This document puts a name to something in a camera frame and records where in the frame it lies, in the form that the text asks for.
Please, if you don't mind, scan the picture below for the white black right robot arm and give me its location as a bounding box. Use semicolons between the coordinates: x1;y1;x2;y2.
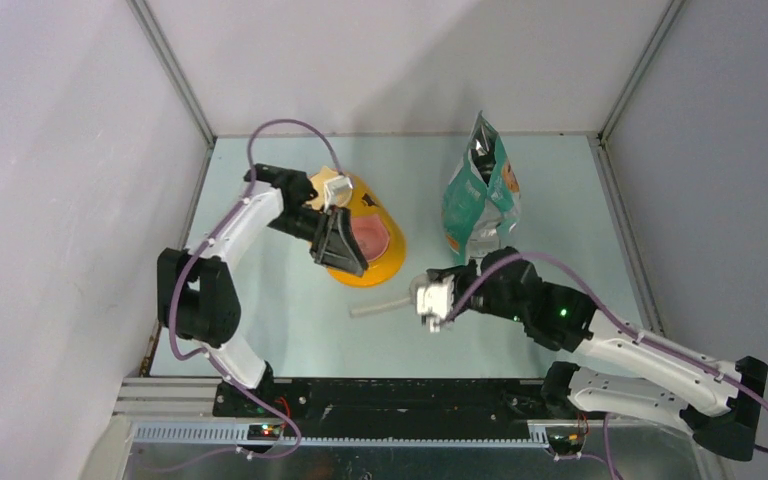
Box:
410;247;768;462

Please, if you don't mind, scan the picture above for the right controller board with LEDs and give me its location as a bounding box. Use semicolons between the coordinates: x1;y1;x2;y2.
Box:
546;432;587;457

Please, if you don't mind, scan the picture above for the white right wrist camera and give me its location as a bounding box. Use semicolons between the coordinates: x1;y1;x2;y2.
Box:
409;274;455;333

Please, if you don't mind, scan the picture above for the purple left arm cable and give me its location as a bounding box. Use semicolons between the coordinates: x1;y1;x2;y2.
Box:
167;119;346;462

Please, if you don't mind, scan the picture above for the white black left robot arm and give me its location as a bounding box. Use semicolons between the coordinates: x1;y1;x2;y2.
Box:
157;164;368;417

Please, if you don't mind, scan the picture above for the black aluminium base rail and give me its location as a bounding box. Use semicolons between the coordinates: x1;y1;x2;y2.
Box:
113;374;710;452

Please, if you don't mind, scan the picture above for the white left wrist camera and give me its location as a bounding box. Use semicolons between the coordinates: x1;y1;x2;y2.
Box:
323;174;354;208

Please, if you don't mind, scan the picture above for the green white pet food bag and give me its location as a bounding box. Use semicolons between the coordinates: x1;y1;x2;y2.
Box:
441;113;521;264

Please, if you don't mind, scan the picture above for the cream paw print bowl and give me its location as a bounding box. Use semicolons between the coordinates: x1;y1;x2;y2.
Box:
307;166;335;210

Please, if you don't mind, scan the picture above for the pink cat ear bowl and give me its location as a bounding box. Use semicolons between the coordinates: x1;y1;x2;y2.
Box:
351;214;390;262

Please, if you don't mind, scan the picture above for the yellow double bowl feeder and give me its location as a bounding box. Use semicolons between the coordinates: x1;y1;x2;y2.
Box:
327;173;407;288

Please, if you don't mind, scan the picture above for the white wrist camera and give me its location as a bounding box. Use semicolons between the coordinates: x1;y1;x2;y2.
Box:
323;174;354;208
409;274;455;333

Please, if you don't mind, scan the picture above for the clear plastic food scoop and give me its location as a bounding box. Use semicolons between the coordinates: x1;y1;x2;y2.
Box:
348;296;413;318

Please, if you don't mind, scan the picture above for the controller board with leds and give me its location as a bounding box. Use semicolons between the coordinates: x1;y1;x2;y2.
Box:
546;432;587;457
246;424;283;442

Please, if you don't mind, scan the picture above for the left controller board with LEDs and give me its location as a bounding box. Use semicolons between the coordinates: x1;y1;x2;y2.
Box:
246;424;283;442

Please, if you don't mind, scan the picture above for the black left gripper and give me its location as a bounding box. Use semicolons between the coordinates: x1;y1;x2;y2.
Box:
267;205;368;277

